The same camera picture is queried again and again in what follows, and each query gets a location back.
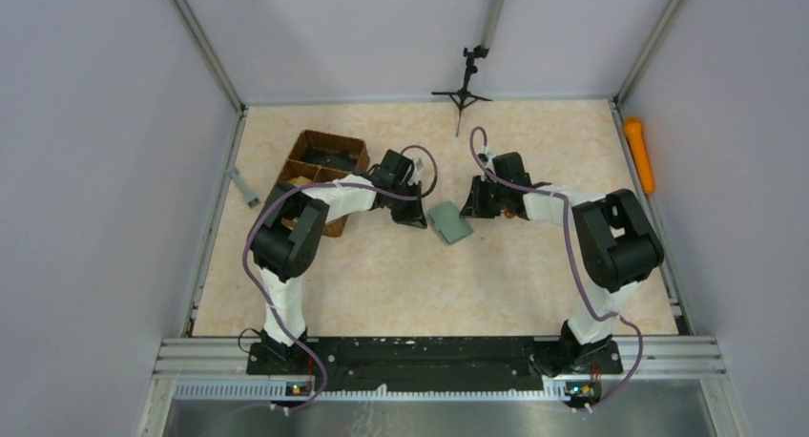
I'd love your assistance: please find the green leather card holder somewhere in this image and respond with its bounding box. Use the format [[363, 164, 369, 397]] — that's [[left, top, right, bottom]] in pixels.
[[427, 200, 474, 245]]

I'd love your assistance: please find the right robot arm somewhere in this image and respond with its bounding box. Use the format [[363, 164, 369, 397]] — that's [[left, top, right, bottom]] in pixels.
[[461, 152, 664, 376]]

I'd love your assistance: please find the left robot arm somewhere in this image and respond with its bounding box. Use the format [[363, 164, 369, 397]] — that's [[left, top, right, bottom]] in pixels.
[[242, 150, 438, 361]]

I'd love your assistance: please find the brown woven divided basket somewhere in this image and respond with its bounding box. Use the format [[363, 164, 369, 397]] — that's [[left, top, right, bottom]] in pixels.
[[273, 129, 371, 239]]

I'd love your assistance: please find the yellow item in basket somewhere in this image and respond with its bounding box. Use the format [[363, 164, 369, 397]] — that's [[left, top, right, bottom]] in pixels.
[[289, 176, 312, 187]]

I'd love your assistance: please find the black mini tripod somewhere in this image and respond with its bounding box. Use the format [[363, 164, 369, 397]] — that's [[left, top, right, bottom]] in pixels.
[[430, 45, 492, 136]]

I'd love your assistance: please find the grey small tool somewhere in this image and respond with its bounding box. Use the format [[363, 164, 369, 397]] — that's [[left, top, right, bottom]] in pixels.
[[226, 167, 259, 208]]

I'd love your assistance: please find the grey pole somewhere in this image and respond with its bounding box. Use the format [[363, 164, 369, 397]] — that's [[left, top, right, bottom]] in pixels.
[[479, 0, 505, 52]]

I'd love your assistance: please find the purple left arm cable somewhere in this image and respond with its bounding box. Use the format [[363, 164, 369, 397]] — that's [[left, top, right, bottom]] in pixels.
[[242, 144, 439, 415]]

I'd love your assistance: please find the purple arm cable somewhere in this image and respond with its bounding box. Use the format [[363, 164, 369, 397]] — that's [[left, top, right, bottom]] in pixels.
[[242, 144, 439, 415], [468, 126, 645, 413]]

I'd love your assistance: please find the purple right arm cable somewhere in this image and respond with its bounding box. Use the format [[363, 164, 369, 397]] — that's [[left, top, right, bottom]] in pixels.
[[468, 126, 645, 413]]

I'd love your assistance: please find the orange cylindrical handle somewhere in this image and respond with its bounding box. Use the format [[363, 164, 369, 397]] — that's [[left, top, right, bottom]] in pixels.
[[623, 116, 655, 195]]

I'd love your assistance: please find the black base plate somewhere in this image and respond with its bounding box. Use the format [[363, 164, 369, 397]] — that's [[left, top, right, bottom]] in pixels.
[[246, 336, 624, 393]]

